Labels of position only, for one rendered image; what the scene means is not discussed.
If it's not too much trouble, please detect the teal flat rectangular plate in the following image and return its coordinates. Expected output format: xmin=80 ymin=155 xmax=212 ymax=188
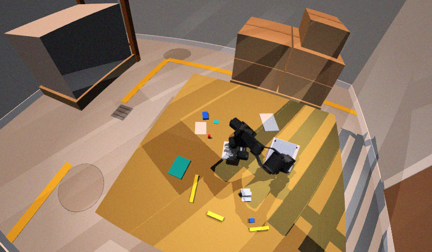
xmin=168 ymin=156 xmax=191 ymax=179

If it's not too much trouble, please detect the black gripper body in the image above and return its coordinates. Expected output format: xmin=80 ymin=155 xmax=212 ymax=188
xmin=236 ymin=140 xmax=249 ymax=160

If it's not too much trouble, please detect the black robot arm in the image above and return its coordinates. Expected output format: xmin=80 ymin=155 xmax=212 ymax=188
xmin=229 ymin=117 xmax=296 ymax=175

